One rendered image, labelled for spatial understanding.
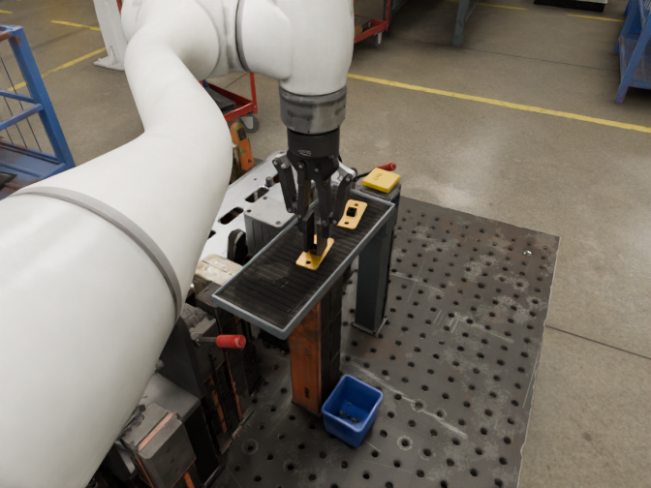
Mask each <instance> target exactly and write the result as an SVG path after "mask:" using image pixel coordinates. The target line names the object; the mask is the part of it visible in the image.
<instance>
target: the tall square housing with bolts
mask: <svg viewBox="0 0 651 488"><path fill-rule="evenodd" d="M243 216H244V224H245V230H246V233H247V236H246V237H247V245H248V252H249V254H248V256H249V257H251V258H252V257H254V256H255V255H256V254H257V253H258V252H259V251H260V250H261V249H262V248H263V247H264V246H266V245H267V244H268V243H269V242H270V241H271V240H272V239H273V238H274V237H275V236H276V235H278V234H279V233H280V232H281V231H282V230H283V229H284V228H285V227H286V226H287V225H289V224H290V223H291V222H292V221H293V220H294V219H295V218H296V215H295V213H289V212H287V209H286V205H285V202H283V201H281V200H278V199H275V198H271V197H269V196H262V197H261V198H259V199H258V200H257V201H256V202H254V203H253V204H252V205H250V206H249V207H248V208H247V209H245V210H244V211H243ZM260 331H261V332H260V333H259V334H258V337H257V340H260V338H261V339H262V341H263V343H265V342H267V344H268V345H270V344H271V345H273V346H272V347H273V348H274V349H276V347H277V348H278V349H280V351H284V354H285V357H286V352H287V353H290V351H289V341H288V337H287V338H286V340H282V339H280V338H278V337H276V336H274V335H272V334H270V333H268V332H266V331H265V330H263V329H261V328H260ZM274 346H275V347H274Z"/></svg>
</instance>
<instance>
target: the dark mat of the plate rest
mask: <svg viewBox="0 0 651 488"><path fill-rule="evenodd" d="M337 190H338V188H336V187H334V188H333V189H332V190H331V195H332V207H333V209H334V204H335V200H336V195H337ZM350 199H351V200H356V201H361V202H365V203H366V204H367V206H366V208H365V210H364V212H363V214H362V216H361V218H360V220H359V222H358V224H357V226H356V228H355V229H345V228H340V227H338V226H336V225H334V224H332V234H331V236H330V237H329V238H332V239H333V240H334V242H333V244H332V246H331V247H330V249H329V250H328V252H327V254H326V255H325V257H324V259H323V261H322V262H321V264H320V266H319V267H318V269H317V270H311V269H308V268H304V267H301V266H298V265H296V262H297V260H298V259H299V257H300V256H301V254H302V253H303V232H300V231H299V230H298V222H297V223H296V224H294V225H293V226H292V227H291V228H290V229H289V230H288V231H287V232H286V233H285V234H284V235H283V236H282V237H280V238H279V239H278V240H277V241H276V242H275V243H274V244H273V245H272V246H271V247H270V248H269V249H268V250H266V251H265V252H264V253H263V254H262V255H261V256H260V257H259V258H258V259H257V260H256V261H254V262H253V263H252V264H251V265H250V266H249V267H248V268H247V269H246V270H245V271H244V272H243V273H242V274H241V275H240V276H238V277H237V278H236V279H235V280H234V281H233V282H232V283H231V284H230V285H229V286H228V287H227V288H226V289H225V290H223V291H222V292H221V293H220V294H219V295H218V297H220V298H222V299H224V300H226V301H228V302H230V303H231V304H233V305H235V306H237V307H239V308H241V309H243V310H244V311H246V312H248V313H250V314H252V315H254V316H256V317H258V318H260V319H262V320H265V321H267V322H269V323H271V324H273V325H275V326H277V327H279V328H280V329H284V328H285V327H286V326H287V325H288V324H289V322H290V321H291V320H292V319H293V318H294V317H295V315H296V314H297V313H298V312H299V311H300V310H301V309H302V307H303V306H304V305H305V304H306V303H307V302H308V301H309V299H310V298H311V297H312V296H313V295H314V294H315V293H316V292H317V290H318V289H319V288H320V287H321V286H322V285H323V284H324V282H325V281H326V280H327V279H328V278H329V277H330V275H331V274H332V273H333V272H334V271H335V270H336V269H337V267H338V266H339V265H340V264H341V263H342V262H343V261H344V259H345V258H346V257H347V256H348V255H349V254H350V253H351V252H352V250H353V249H354V248H355V247H356V246H357V245H358V243H359V242H360V241H361V240H362V239H363V238H364V237H365V235H366V234H367V233H368V232H369V231H370V230H371V229H372V228H373V227H374V226H375V225H376V224H377V223H378V222H379V220H380V219H381V218H382V217H383V216H384V215H385V214H386V213H387V211H388V210H389V209H390V208H391V206H388V205H385V204H382V203H379V202H377V201H375V200H372V199H369V198H365V197H362V196H359V195H356V194H353V193H350V192H349V194H348V199H347V202H348V200H350ZM311 210H313V211H314V235H316V234H317V233H316V224H317V222H318V221H319V220H320V218H321V215H320V205H319V203H317V204H316V205H315V206H314V207H313V208H312V209H311Z"/></svg>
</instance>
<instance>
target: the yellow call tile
mask: <svg viewBox="0 0 651 488"><path fill-rule="evenodd" d="M399 180H400V175H398V174H395V173H392V172H389V171H386V170H383V169H380V168H374V169H373V170H372V171H371V172H370V173H369V174H368V175H367V176H366V177H365V178H364V179H363V180H362V185H364V186H367V187H370V188H373V189H376V190H379V191H382V192H385V193H388V192H389V191H390V190H391V189H392V188H393V187H394V185H395V184H396V183H397V182H398V181H399Z"/></svg>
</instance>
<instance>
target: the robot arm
mask: <svg viewBox="0 0 651 488"><path fill-rule="evenodd" d="M121 26H122V30H123V34H124V36H125V39H126V41H127V42H128V45H127V48H126V51H125V57H124V65H125V73H126V76H127V79H128V82H129V85H130V88H131V91H132V93H133V96H134V99H135V102H136V105H137V108H138V111H139V116H140V118H141V121H142V124H143V127H144V130H145V132H144V133H143V134H142V135H141V136H139V137H138V138H136V139H134V140H132V141H130V142H129V143H127V144H125V145H123V146H121V147H119V148H117V149H114V150H112V151H110V152H108V153H107V154H105V155H102V156H100V157H98V158H96V159H94V160H91V161H89V162H87V163H85V164H83V165H80V166H78V167H76V168H72V169H69V170H67V171H64V172H62V173H59V174H56V175H54V176H51V177H50V178H47V179H45V180H42V181H40V182H37V183H35V184H32V185H30V186H27V187H25V188H22V189H20V190H18V191H17V192H15V193H13V194H12V195H10V196H8V197H6V198H4V199H2V200H0V488H85V487H86V486H87V484H88V483H89V481H90V480H91V478H92V476H93V475H94V473H95V472H96V471H97V469H98V468H99V466H100V465H101V463H102V462H103V460H104V459H105V457H106V455H107V454H108V452H109V450H110V449H111V447H112V445H113V444H114V442H115V441H116V439H117V437H118V436H119V434H120V433H121V431H122V429H123V428H124V426H125V425H126V423H127V421H128V420H129V418H130V416H131V415H132V413H133V412H134V410H135V408H136V407H137V405H138V403H139V402H140V399H141V397H142V395H143V393H144V390H145V388H146V387H147V384H148V382H149V380H150V377H151V375H152V373H153V370H154V368H155V366H156V363H157V361H158V359H159V357H160V354H161V352H162V350H163V348H164V346H165V344H166V342H167V340H168V339H169V337H170V335H171V332H172V330H173V328H174V326H175V324H176V322H177V320H178V318H179V316H180V314H181V312H182V309H183V306H184V303H185V300H186V297H187V294H188V291H189V288H190V286H191V283H192V280H193V277H194V274H195V271H196V268H197V265H198V262H199V260H200V257H201V255H202V251H203V248H204V245H205V243H206V240H207V238H208V235H209V234H210V231H211V229H212V226H213V224H214V221H215V219H216V217H217V214H218V212H219V210H220V207H221V205H222V202H223V200H224V197H225V194H226V191H227V189H228V186H229V182H230V178H231V173H232V167H233V144H232V138H231V134H230V131H229V128H228V125H227V122H226V120H225V118H224V116H223V114H222V112H221V110H220V109H219V108H218V107H217V105H216V104H215V102H214V101H213V100H212V98H211V97H210V96H209V95H208V93H207V92H206V91H205V90H204V88H203V87H202V86H201V85H200V83H199V81H200V80H204V79H208V78H214V77H219V76H226V75H227V74H228V73H232V72H251V73H258V74H262V75H265V76H270V77H272V78H275V79H278V81H279V86H278V90H279V94H280V108H281V119H282V122H283V123H284V125H285V126H287V138H288V147H289V149H288V151H287V153H284V152H280V153H279V154H278V155H277V156H276V157H275V158H274V159H273V160H272V163H273V165H274V167H275V168H276V170H277V172H278V175H279V180H280V184H281V188H282V193H283V197H284V201H285V205H286V209H287V212H289V213H294V214H295V215H296V217H297V218H298V230H299V231H300V232H303V252H304V253H308V252H309V248H310V247H311V245H312V244H313V243H315V235H314V211H313V210H309V209H310V208H311V206H310V207H309V204H310V192H311V180H313V181H315V184H316V189H318V197H319V205H320V215H321V218H320V220H319V221H318V222H317V224H316V233H317V256H318V257H321V256H322V254H323V253H324V251H325V250H326V247H327V240H328V239H329V237H330V236H331V234H332V224H334V225H338V224H339V222H340V220H341V219H342V217H343V216H344V212H345V208H346V203H347V199H348V194H349V191H350V186H351V182H352V180H353V179H354V177H355V176H356V174H357V169H356V168H347V167H346V166H345V165H343V164H342V158H341V156H340V154H339V147H340V125H341V124H342V123H343V121H344V120H345V116H346V92H347V84H346V83H347V75H348V71H349V68H350V65H351V62H352V57H353V50H354V35H355V25H354V4H353V0H124V2H123V6H122V10H121ZM291 164H292V166H293V167H294V169H295V171H296V172H297V181H296V183H297V184H298V188H297V192H296V187H295V179H294V174H293V169H292V166H291ZM335 171H338V172H339V175H338V178H339V179H338V180H339V181H340V184H339V186H338V190H337V195H336V200H335V204H334V209H333V207H332V195H331V185H330V181H331V175H332V174H333V173H334V172H335ZM308 210H309V212H308Z"/></svg>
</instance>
